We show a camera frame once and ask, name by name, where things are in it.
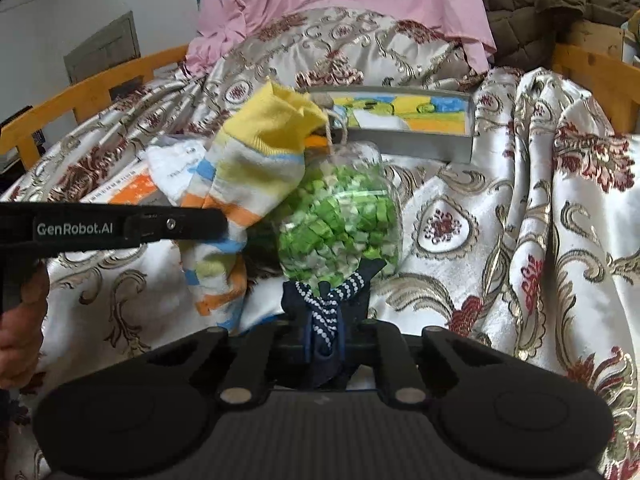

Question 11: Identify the floral satin blanket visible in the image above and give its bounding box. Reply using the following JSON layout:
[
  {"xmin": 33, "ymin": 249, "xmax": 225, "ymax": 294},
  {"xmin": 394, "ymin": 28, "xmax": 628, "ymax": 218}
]
[{"xmin": 0, "ymin": 7, "xmax": 640, "ymax": 480}]

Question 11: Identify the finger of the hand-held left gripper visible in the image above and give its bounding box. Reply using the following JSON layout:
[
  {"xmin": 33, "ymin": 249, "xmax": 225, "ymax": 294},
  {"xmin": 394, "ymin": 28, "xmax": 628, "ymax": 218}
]
[{"xmin": 124, "ymin": 206, "xmax": 227, "ymax": 248}]

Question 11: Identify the grey box with colourful picture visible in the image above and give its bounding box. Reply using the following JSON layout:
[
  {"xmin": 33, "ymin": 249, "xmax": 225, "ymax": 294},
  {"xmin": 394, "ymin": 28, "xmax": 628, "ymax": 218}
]
[{"xmin": 304, "ymin": 86, "xmax": 477, "ymax": 164}]

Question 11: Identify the wooden bed frame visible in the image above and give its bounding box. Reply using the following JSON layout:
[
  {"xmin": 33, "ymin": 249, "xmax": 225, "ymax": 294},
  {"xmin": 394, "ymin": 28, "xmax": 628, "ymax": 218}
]
[{"xmin": 0, "ymin": 42, "xmax": 640, "ymax": 172}]

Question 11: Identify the person's left hand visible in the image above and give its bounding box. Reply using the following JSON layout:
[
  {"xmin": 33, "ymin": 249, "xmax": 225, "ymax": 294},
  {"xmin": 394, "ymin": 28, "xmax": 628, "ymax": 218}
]
[{"xmin": 0, "ymin": 264, "xmax": 52, "ymax": 391}]

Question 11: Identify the white printed plastic bag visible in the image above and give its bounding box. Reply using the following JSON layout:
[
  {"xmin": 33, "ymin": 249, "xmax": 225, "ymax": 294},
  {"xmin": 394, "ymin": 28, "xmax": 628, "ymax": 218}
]
[{"xmin": 146, "ymin": 139, "xmax": 222, "ymax": 197}]

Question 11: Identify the clear jar of green paper stars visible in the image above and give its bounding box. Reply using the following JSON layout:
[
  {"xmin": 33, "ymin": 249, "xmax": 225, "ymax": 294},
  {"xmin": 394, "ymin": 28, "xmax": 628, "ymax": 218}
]
[{"xmin": 274, "ymin": 140, "xmax": 402, "ymax": 287}]

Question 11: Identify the yellow striped sock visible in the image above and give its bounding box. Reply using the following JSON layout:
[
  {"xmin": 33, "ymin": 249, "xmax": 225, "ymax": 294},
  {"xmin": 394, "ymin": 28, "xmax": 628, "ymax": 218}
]
[{"xmin": 179, "ymin": 79, "xmax": 327, "ymax": 333}]

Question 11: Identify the navy dotted sock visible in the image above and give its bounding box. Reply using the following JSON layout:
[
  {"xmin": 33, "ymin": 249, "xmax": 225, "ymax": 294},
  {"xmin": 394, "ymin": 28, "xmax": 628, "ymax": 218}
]
[{"xmin": 280, "ymin": 260, "xmax": 372, "ymax": 392}]

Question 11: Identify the olive puffer jacket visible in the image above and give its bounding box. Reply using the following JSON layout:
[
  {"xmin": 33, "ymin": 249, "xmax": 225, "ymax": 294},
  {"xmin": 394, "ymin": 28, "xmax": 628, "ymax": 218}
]
[{"xmin": 475, "ymin": 0, "xmax": 640, "ymax": 69}]

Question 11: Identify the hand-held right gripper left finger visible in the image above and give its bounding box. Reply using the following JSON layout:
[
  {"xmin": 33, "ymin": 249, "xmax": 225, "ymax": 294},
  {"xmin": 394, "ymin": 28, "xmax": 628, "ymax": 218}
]
[{"xmin": 147, "ymin": 325, "xmax": 306, "ymax": 407}]

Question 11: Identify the cardboard box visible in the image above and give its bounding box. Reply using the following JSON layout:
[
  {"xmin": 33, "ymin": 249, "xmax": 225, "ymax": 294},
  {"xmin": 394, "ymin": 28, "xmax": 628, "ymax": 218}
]
[{"xmin": 564, "ymin": 19, "xmax": 627, "ymax": 48}]

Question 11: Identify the colourful printed sheet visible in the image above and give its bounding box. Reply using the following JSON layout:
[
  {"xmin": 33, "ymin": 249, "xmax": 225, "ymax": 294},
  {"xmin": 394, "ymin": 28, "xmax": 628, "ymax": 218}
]
[{"xmin": 90, "ymin": 169, "xmax": 168, "ymax": 207}]

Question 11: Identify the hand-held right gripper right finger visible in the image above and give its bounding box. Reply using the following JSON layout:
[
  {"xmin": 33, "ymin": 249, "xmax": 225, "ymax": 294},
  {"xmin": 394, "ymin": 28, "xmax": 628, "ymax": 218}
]
[{"xmin": 345, "ymin": 320, "xmax": 501, "ymax": 406}]

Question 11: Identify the grey wall panel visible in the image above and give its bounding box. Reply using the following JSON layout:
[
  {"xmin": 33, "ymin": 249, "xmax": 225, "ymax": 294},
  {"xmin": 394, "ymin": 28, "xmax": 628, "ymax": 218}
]
[{"xmin": 63, "ymin": 10, "xmax": 142, "ymax": 83}]

